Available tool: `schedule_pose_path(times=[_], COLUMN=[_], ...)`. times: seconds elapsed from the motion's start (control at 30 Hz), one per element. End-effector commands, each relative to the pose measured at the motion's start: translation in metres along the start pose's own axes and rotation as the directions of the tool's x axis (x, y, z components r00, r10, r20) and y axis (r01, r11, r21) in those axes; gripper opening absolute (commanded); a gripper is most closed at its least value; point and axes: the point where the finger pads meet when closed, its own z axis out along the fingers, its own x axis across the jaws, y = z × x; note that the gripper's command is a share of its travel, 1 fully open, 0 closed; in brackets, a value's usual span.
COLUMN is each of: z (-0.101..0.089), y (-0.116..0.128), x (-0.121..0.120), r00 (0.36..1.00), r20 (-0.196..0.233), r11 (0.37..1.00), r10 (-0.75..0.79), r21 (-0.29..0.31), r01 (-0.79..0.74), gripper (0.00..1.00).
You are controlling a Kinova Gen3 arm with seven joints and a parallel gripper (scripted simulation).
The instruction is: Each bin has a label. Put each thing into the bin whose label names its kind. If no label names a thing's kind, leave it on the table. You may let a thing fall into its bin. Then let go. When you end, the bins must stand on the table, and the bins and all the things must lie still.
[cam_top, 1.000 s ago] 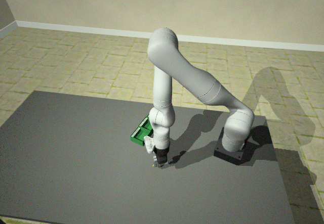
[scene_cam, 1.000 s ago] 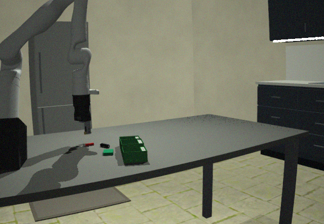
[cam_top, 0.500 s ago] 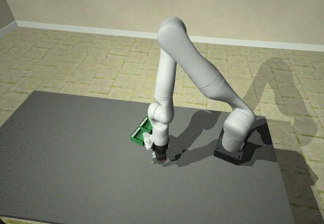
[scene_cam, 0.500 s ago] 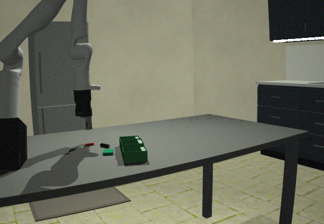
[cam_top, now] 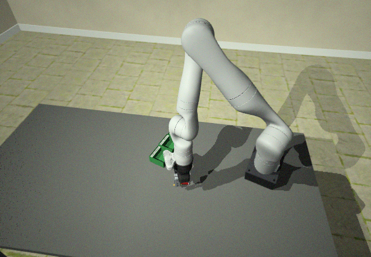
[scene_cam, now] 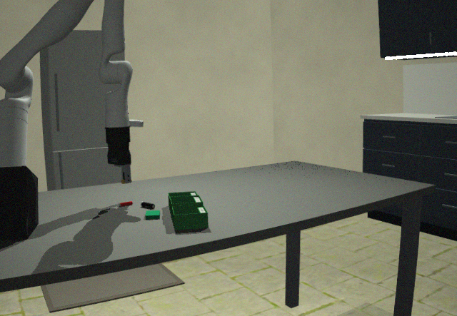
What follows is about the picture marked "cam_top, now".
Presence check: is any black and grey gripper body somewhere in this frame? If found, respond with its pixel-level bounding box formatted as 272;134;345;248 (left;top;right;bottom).
163;150;193;183

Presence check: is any green three-compartment bin rack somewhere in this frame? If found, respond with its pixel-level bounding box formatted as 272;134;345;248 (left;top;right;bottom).
149;133;174;168

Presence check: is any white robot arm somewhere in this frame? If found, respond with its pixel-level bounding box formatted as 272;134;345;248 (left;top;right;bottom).
169;18;294;175

